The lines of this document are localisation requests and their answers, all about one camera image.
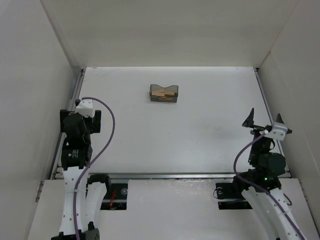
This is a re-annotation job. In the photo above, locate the wood block two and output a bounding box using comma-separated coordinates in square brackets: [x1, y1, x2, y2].
[164, 91, 177, 97]

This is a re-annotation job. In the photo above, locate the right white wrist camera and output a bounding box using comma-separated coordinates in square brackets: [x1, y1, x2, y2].
[264, 121, 289, 141]

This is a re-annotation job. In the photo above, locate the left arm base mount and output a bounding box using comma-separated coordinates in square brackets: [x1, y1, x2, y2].
[100, 181, 128, 211]

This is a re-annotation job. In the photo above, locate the dark transparent plastic bin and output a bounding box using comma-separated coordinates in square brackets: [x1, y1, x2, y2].
[149, 84, 179, 103]

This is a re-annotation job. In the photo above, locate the wood block one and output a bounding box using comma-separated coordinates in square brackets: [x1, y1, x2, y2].
[151, 89, 165, 97]

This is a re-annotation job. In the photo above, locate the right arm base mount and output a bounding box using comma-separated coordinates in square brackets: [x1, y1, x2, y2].
[213, 182, 252, 210]

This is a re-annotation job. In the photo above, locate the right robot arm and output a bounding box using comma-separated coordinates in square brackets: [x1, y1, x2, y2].
[232, 109, 306, 240]

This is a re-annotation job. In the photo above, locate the aluminium front rail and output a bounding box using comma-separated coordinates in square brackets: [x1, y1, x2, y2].
[53, 171, 292, 180]

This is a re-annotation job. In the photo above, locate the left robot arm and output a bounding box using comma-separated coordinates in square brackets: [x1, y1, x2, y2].
[53, 109, 111, 240]

